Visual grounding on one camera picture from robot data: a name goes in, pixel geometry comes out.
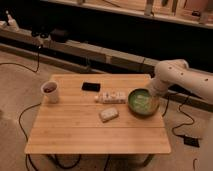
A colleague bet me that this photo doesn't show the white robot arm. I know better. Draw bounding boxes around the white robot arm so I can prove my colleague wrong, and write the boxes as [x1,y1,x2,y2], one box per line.
[148,59,213,171]

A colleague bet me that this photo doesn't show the black phone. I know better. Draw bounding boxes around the black phone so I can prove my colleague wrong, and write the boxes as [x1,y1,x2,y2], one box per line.
[82,82,101,92]

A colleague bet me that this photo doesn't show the white sponge block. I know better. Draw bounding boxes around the white sponge block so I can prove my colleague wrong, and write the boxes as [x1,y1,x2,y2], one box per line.
[99,107,119,122]

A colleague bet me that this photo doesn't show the wooden table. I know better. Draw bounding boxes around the wooden table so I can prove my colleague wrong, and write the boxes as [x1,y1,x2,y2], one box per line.
[25,74,171,154]

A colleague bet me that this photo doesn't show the green bowl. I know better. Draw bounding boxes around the green bowl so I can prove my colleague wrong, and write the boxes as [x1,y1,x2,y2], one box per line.
[128,89,159,117]

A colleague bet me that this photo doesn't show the white paper cup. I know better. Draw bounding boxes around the white paper cup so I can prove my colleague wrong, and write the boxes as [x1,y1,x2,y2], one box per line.
[41,81,59,103]

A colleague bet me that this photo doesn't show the dark box on ledge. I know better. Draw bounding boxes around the dark box on ledge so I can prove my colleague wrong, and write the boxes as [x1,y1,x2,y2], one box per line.
[50,29,69,43]

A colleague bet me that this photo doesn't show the black power adapter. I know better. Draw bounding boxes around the black power adapter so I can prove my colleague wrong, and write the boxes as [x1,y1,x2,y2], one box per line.
[184,137,199,148]

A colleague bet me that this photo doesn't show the black cable right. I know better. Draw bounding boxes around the black cable right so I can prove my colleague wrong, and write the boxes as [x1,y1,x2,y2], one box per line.
[162,93,196,138]

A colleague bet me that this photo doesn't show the black floor cable left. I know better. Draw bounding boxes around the black floor cable left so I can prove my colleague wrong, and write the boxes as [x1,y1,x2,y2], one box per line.
[18,102,42,171]

